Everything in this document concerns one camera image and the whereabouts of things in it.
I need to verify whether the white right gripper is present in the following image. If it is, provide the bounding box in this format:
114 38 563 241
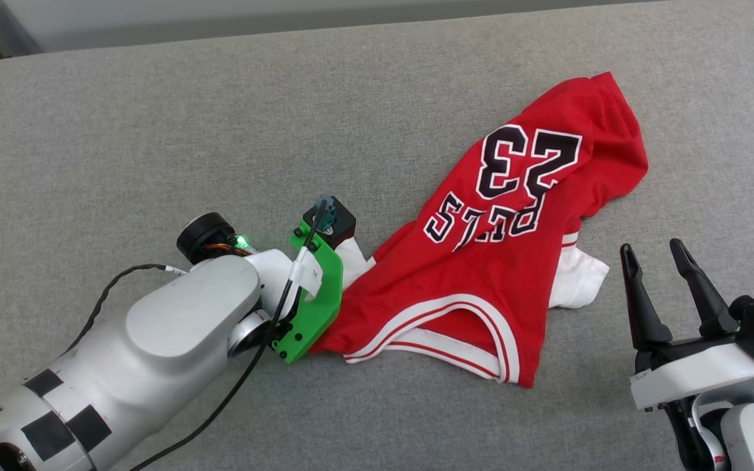
620 238 754 412

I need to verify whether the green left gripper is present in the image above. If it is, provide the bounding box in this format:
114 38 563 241
176 213 346 366

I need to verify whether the red white basketball jersey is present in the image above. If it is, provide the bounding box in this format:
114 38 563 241
310 71 650 389

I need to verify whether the grey fabric sofa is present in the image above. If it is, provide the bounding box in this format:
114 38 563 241
0 0 754 471

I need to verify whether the grey metal stand leg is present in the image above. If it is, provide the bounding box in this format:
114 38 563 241
0 0 44 60

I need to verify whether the black camera cable teal plug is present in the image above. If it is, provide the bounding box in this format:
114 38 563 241
127 195 338 471

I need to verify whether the thin black cable white label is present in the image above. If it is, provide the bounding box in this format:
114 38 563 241
62 263 189 359

